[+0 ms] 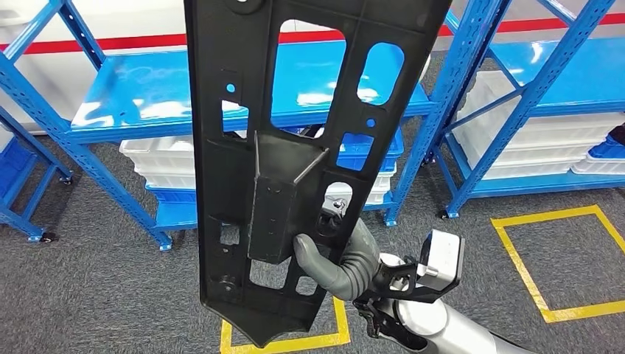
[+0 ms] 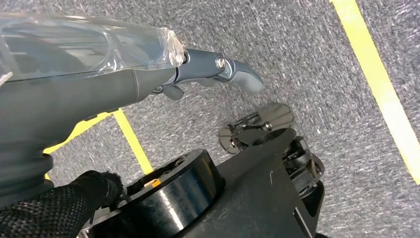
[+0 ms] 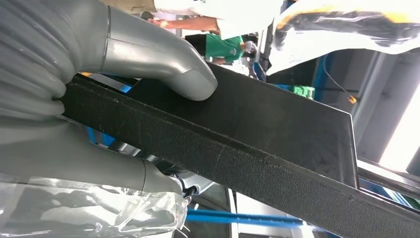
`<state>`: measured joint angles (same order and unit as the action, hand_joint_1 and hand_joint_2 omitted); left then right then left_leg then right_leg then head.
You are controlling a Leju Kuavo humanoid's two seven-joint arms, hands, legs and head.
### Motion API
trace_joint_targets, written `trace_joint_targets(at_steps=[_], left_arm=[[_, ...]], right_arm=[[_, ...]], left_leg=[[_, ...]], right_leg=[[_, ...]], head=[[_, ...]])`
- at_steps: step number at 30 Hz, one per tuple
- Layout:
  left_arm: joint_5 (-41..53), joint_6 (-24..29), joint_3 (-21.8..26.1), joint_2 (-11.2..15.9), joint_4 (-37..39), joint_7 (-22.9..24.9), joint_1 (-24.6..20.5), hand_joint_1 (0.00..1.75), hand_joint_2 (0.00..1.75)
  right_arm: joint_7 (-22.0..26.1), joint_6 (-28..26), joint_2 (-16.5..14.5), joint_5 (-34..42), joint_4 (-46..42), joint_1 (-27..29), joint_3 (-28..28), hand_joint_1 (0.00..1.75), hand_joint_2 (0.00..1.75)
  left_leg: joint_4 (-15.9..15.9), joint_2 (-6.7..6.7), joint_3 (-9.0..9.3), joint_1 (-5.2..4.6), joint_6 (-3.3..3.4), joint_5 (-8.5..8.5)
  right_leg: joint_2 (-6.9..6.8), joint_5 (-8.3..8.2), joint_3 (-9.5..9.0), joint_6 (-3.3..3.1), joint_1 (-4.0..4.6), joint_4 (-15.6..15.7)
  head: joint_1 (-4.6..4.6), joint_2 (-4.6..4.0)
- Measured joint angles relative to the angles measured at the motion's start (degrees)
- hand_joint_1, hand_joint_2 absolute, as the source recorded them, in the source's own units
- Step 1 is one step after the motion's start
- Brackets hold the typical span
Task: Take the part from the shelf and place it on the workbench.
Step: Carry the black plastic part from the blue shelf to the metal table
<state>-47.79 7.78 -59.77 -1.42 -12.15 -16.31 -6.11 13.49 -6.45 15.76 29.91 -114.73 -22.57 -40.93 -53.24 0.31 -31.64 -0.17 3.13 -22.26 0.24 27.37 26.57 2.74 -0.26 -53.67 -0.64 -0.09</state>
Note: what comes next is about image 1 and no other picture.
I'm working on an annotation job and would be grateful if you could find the large white plastic bin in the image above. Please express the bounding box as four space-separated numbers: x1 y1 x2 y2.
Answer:
451 69 625 181

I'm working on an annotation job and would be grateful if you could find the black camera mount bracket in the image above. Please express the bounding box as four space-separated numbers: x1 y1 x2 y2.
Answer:
352 254 458 341

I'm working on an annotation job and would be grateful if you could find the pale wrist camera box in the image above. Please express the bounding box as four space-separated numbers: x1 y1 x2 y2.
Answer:
417 229 466 292

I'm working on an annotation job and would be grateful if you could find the blue metal shelf rack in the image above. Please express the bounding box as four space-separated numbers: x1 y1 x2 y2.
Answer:
0 105 74 244
0 0 511 252
433 0 625 220

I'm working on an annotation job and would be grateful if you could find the black plastic frame part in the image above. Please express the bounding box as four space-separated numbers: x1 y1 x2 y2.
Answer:
184 0 453 350

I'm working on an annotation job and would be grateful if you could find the white car body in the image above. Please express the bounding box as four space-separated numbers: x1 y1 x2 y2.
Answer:
0 0 192 136

